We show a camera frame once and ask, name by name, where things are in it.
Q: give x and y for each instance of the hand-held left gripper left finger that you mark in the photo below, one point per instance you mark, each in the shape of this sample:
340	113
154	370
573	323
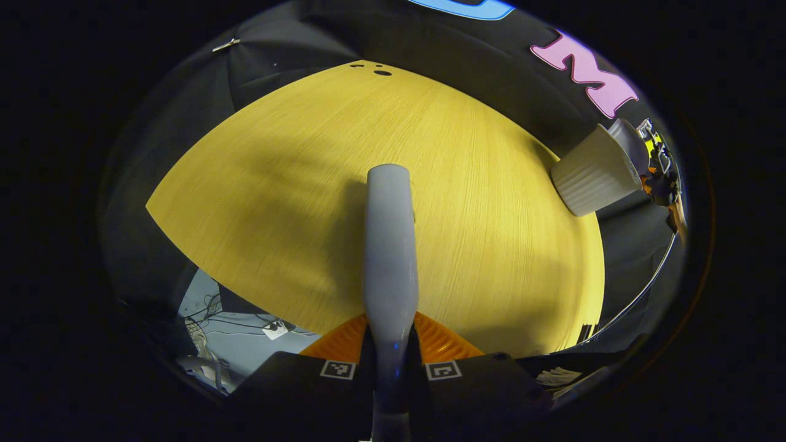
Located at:
307	387

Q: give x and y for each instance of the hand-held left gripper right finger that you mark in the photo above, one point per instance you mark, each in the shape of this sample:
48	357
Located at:
485	387

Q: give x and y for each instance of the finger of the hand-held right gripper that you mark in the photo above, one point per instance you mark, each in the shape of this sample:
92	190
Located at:
660	184

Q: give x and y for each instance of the grey dustpan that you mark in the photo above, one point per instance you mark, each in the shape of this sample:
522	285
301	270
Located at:
631	144

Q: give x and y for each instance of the grey ribbed garbage bin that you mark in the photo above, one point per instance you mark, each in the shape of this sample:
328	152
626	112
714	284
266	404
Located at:
592	175

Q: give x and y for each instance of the small grey broom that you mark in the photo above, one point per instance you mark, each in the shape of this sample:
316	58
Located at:
390	245

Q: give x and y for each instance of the white power strip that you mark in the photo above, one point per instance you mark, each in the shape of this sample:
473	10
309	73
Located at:
276	330

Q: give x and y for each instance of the curved metal bar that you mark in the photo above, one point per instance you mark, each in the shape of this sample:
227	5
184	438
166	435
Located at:
645	288

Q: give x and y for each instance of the black backdrop cloth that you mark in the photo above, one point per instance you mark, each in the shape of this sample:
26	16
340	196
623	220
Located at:
307	37

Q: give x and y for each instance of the white clip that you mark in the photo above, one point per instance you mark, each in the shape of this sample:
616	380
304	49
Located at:
226	44

